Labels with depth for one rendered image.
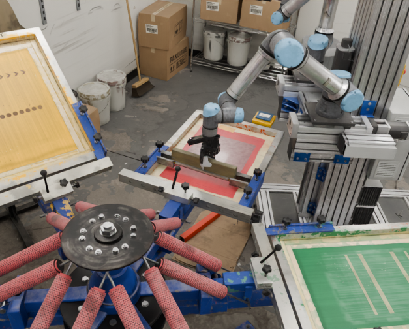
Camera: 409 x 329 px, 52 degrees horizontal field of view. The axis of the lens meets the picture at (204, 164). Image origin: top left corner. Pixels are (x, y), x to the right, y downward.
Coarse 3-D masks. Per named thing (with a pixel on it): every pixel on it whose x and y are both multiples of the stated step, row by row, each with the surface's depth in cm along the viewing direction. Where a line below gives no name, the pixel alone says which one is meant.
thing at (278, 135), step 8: (200, 112) 272; (192, 120) 264; (184, 128) 255; (240, 128) 266; (248, 128) 263; (256, 128) 261; (264, 128) 261; (176, 136) 247; (272, 136) 260; (280, 136) 254; (168, 144) 240; (272, 144) 246; (272, 152) 240; (264, 160) 233; (152, 168) 223; (264, 168) 227; (152, 176) 216; (176, 184) 212; (200, 192) 208; (232, 200) 204
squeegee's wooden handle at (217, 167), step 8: (176, 152) 220; (184, 152) 219; (176, 160) 223; (184, 160) 220; (192, 160) 218; (208, 160) 215; (216, 160) 215; (200, 168) 219; (208, 168) 217; (216, 168) 215; (224, 168) 213; (232, 168) 211; (232, 176) 213
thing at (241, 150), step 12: (228, 144) 250; (240, 144) 251; (252, 144) 252; (228, 156) 240; (240, 156) 241; (252, 156) 242; (240, 168) 231; (204, 180) 221; (216, 180) 222; (216, 192) 214; (228, 192) 215
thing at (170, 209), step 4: (172, 200) 194; (168, 204) 192; (172, 204) 192; (176, 204) 192; (180, 204) 192; (184, 204) 197; (164, 208) 189; (168, 208) 189; (172, 208) 190; (176, 208) 190; (160, 212) 187; (164, 212) 187; (168, 212) 187; (172, 212) 188; (176, 212) 189; (160, 216) 186; (164, 216) 185; (168, 216) 185; (172, 216) 186; (176, 216) 191
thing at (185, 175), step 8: (200, 128) 263; (224, 136) 257; (200, 144) 248; (224, 144) 250; (192, 152) 241; (168, 168) 228; (184, 168) 228; (160, 176) 222; (168, 176) 222; (184, 176) 223; (192, 176) 223; (200, 176) 224; (192, 184) 218
